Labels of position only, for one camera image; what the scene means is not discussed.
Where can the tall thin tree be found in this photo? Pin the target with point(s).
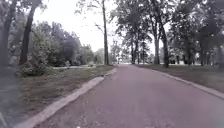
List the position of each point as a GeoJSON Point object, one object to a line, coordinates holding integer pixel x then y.
{"type": "Point", "coordinates": [106, 40]}

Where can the pale side path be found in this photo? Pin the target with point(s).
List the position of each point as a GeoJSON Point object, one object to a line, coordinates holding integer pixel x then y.
{"type": "Point", "coordinates": [71, 67]}

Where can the grey asphalt road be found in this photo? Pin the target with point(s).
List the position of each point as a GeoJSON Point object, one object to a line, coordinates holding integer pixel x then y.
{"type": "Point", "coordinates": [143, 100]}

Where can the row of trees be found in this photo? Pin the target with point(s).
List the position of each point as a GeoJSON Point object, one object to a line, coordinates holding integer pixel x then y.
{"type": "Point", "coordinates": [25, 43]}
{"type": "Point", "coordinates": [165, 50]}

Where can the pale concrete kerb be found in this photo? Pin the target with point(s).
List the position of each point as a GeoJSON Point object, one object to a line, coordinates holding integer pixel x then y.
{"type": "Point", "coordinates": [200, 87]}
{"type": "Point", "coordinates": [66, 99]}

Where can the grass verge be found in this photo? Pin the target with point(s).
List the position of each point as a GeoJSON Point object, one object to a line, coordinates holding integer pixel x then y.
{"type": "Point", "coordinates": [200, 74]}
{"type": "Point", "coordinates": [50, 86]}

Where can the green bush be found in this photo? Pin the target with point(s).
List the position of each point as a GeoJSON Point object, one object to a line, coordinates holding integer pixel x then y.
{"type": "Point", "coordinates": [31, 68]}

